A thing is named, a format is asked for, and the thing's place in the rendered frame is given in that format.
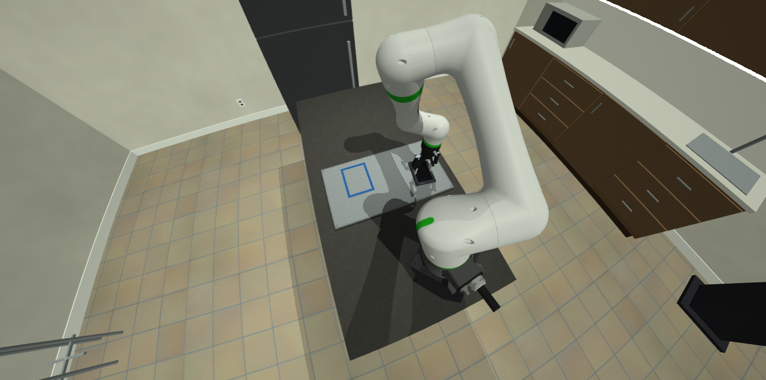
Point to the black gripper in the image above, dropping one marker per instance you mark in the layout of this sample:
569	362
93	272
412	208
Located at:
421	158

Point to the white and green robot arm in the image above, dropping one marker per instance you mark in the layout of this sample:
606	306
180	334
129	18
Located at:
511	207

